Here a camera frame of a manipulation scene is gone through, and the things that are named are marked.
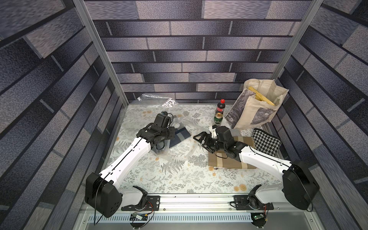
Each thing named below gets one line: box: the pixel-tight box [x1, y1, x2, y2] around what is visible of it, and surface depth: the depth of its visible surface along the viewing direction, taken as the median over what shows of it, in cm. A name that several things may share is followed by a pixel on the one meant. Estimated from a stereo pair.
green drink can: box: [213, 112, 223, 125], surface depth 101 cm
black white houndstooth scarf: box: [251, 128, 282, 157], surface depth 94 cm
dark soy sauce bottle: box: [216, 98, 226, 114], surface depth 108 cm
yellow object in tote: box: [248, 86, 276, 107], surface depth 91 cm
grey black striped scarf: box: [228, 128, 242, 137], surface depth 102 cm
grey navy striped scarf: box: [169, 122, 192, 149], surface depth 101 cm
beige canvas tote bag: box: [224, 78, 289, 130], surface depth 96 cm
